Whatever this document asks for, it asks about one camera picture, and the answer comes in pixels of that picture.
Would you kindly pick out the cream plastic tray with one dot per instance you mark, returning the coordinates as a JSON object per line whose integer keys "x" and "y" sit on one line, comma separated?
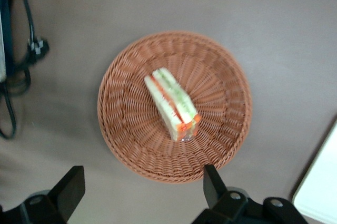
{"x": 321, "y": 187}

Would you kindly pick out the round brown wicker basket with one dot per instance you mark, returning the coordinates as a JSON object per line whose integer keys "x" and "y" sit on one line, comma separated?
{"x": 213, "y": 76}

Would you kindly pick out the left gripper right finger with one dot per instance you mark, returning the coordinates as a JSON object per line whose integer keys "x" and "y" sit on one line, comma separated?
{"x": 213, "y": 187}

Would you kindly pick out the triangle sandwich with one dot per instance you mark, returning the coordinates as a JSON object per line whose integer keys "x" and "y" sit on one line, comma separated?
{"x": 168, "y": 97}

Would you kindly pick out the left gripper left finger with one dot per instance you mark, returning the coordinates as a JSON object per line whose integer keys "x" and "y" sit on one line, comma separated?
{"x": 68, "y": 189}

